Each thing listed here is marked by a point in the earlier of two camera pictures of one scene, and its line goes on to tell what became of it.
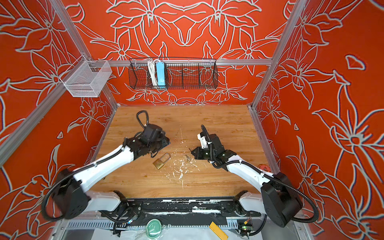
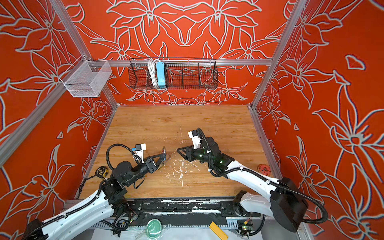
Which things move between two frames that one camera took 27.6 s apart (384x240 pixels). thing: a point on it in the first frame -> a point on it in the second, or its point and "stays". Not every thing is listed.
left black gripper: [165, 141] -> [150, 164]
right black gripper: [197, 156] -> [189, 150]
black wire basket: [173, 73] stays
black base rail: [188, 212] stays
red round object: [264, 167] stays
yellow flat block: [219, 232] stays
